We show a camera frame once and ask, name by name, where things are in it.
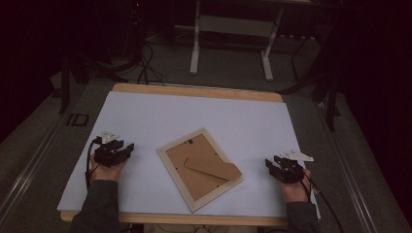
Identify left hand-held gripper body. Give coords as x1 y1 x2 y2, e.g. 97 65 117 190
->
92 130 126 168

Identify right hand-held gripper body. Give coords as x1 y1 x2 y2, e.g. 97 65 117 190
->
274 149 315 184

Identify wooden picture frame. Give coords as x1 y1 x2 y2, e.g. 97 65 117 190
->
155 127 245 214

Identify person's left hand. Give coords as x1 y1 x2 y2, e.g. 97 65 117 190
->
89 154 128 183

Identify person's right hand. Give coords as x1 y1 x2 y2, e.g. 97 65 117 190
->
279 168 313 204

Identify black floor socket box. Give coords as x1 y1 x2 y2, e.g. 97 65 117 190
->
65 113 90 127

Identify black metal stand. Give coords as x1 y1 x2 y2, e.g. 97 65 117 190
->
278 32 342 132
57 52 129 115

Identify white table mat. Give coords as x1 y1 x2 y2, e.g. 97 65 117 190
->
56 90 322 219

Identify wooden table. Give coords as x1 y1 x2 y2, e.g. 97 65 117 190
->
59 83 320 227

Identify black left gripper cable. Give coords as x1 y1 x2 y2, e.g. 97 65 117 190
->
85 137 102 190

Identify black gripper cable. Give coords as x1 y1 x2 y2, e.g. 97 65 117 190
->
85 137 102 190
299 169 344 233

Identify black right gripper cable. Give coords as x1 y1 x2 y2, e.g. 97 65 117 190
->
299 169 344 233

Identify metal floor rail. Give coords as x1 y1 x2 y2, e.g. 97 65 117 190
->
315 102 379 233
0 120 63 222

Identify black floor cables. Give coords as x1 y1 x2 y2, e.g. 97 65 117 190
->
135 41 165 86

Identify white metal desk frame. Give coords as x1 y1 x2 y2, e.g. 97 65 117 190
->
189 0 287 83

